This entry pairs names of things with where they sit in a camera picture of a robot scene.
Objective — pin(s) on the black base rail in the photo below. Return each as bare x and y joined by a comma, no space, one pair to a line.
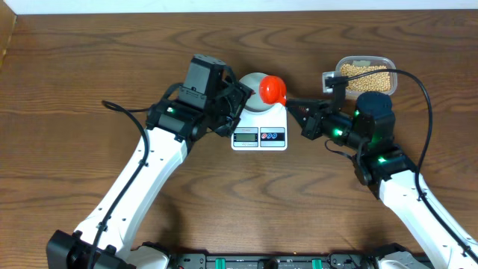
335,260

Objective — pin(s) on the clear plastic container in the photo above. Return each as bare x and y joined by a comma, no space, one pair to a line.
365,61

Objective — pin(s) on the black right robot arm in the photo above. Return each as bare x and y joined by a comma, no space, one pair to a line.
390,174

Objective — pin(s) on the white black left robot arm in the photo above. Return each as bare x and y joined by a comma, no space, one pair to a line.
184,114

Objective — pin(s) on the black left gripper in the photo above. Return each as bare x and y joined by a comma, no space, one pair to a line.
236,93

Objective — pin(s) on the pile of soybeans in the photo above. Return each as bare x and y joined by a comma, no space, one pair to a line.
380,81

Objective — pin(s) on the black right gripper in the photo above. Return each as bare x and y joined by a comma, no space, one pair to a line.
311,125

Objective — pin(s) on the white digital kitchen scale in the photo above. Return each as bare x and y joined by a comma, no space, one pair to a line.
262,131

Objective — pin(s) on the orange measuring scoop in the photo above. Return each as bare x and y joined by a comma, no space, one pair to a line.
272,90

